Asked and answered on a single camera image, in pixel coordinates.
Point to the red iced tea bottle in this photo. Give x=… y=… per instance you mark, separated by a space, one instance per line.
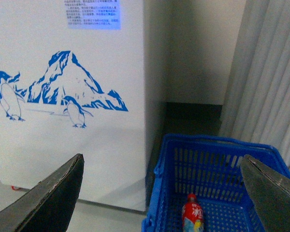
x=192 y=215

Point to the white blue chest freezer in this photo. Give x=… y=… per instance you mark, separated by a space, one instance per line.
x=96 y=92

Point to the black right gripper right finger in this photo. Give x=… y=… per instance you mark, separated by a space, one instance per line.
x=270 y=193

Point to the blue plastic shopping basket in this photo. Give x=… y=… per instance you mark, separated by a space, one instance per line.
x=209 y=167

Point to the grey instruction sticker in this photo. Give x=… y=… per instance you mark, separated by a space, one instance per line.
x=93 y=14

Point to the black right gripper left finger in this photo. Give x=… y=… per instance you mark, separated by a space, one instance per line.
x=49 y=206

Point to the white vertical blinds curtain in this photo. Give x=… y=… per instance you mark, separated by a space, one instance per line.
x=257 y=103

